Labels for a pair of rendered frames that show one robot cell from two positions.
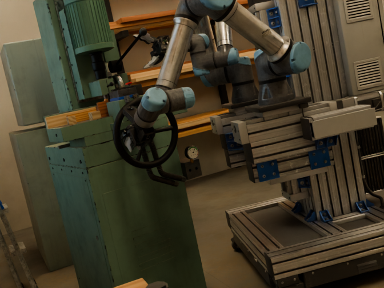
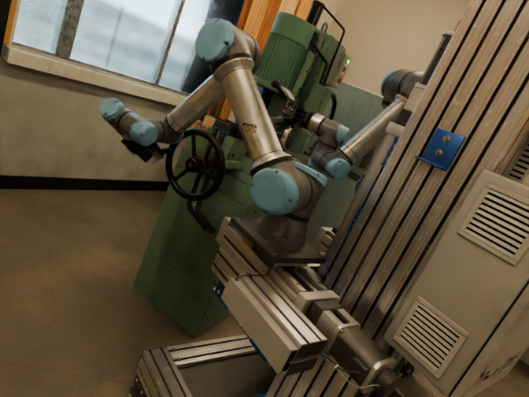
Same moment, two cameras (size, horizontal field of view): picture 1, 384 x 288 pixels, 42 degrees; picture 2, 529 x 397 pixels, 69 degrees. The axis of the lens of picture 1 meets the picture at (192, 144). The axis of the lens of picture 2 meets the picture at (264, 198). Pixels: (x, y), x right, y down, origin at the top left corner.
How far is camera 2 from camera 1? 1.86 m
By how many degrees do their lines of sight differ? 53
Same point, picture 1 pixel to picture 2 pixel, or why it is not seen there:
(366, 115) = (275, 345)
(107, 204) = (172, 201)
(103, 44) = (263, 82)
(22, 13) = not seen: hidden behind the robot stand
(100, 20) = (275, 59)
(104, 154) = not seen: hidden behind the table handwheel
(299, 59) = (260, 190)
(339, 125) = (245, 314)
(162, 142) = (239, 195)
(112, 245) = (157, 231)
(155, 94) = (108, 104)
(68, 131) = not seen: hidden behind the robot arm
